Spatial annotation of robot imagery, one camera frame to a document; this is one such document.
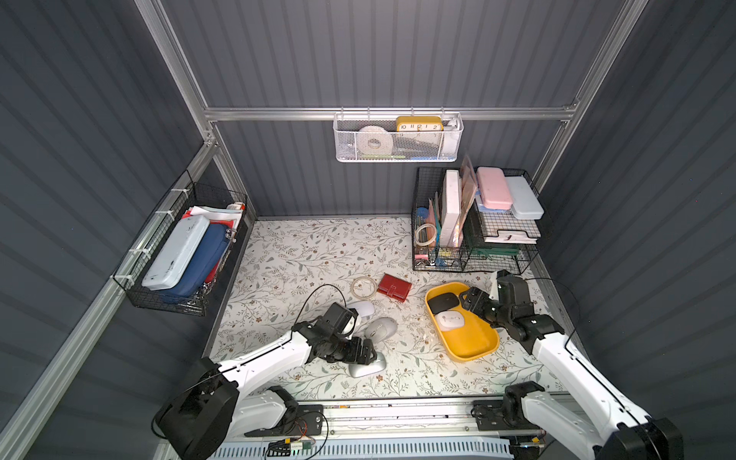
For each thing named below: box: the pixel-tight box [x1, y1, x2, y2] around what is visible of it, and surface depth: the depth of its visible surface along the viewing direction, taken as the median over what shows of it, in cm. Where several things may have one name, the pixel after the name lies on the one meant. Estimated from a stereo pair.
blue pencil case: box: [159, 224, 230, 299], surface depth 68 cm
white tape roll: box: [356, 124, 394, 156], surface depth 86 cm
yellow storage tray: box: [431, 294, 501, 364], surface depth 88 cm
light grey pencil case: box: [505, 175, 545, 220], surface depth 95 cm
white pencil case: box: [141, 215, 211, 291], surface depth 67 cm
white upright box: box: [439, 168, 462, 249], surface depth 95 cm
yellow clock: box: [395, 115, 444, 133], surface depth 89 cm
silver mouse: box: [348, 351, 388, 379], surface depth 84 cm
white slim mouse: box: [435, 310, 465, 332], surface depth 91 cm
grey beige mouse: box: [365, 317, 399, 345], surface depth 88 cm
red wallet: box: [377, 272, 413, 302], surface depth 99 cm
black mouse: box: [427, 292, 460, 315], surface depth 95 cm
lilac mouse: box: [346, 300, 375, 318], surface depth 96 cm
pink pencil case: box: [477, 165, 514, 210], surface depth 96 cm
